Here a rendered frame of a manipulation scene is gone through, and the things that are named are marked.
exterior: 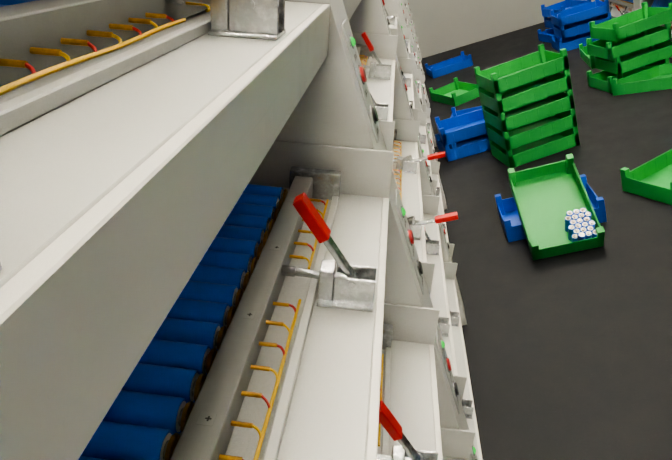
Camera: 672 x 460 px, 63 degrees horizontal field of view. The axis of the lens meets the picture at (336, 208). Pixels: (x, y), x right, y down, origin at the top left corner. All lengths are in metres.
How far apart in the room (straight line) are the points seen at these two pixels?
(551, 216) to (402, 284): 1.24
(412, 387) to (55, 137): 0.49
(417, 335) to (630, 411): 0.72
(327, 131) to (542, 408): 0.92
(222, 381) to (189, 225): 0.15
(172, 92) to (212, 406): 0.16
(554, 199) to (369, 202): 1.35
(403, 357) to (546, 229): 1.21
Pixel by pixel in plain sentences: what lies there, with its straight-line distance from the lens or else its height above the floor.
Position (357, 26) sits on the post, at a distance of 1.22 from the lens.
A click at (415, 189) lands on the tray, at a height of 0.54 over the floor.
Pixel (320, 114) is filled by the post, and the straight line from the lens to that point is 0.54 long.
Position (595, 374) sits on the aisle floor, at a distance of 1.37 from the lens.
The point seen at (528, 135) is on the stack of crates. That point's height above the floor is 0.11.
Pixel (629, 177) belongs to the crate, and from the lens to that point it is 2.03.
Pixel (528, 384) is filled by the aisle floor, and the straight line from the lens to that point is 1.36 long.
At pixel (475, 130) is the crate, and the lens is 2.53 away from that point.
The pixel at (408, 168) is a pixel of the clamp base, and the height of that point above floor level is 0.56.
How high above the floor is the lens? 0.96
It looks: 23 degrees down
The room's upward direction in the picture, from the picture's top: 19 degrees counter-clockwise
